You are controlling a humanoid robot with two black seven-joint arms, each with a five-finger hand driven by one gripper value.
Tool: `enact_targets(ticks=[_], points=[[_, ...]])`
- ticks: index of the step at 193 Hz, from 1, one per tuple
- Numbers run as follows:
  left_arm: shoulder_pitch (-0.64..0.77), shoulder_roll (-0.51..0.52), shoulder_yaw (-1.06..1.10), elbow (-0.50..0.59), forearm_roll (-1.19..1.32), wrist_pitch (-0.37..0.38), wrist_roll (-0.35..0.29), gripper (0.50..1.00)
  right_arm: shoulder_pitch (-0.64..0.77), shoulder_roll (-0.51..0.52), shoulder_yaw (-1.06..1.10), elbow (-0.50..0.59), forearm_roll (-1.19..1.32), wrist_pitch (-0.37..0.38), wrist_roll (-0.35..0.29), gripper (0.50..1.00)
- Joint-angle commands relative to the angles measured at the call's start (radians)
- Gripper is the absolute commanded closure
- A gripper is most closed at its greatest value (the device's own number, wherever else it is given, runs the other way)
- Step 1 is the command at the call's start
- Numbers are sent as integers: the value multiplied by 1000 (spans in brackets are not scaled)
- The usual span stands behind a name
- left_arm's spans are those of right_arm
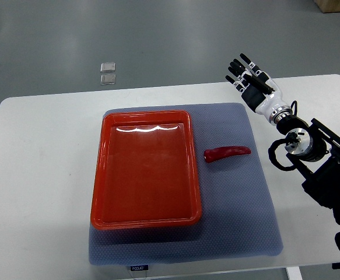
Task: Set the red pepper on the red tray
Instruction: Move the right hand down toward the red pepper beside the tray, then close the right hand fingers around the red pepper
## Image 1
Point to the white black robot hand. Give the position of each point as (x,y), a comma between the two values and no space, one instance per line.
(258,90)

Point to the red chili pepper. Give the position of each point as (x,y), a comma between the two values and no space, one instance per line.
(212,155)

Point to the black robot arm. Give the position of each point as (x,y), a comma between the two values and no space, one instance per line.
(313,150)

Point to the red plastic tray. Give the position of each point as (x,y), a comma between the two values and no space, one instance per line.
(146,172)

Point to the cardboard box corner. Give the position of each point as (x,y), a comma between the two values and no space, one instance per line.
(328,6)

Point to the blue-grey foam mat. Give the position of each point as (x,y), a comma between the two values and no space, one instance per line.
(238,217)

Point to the upper metal floor plate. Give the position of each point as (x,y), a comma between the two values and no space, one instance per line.
(107,67)

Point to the white table leg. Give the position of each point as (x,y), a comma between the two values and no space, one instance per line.
(293,273)

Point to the black mat label tag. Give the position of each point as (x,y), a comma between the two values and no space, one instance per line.
(136,268)

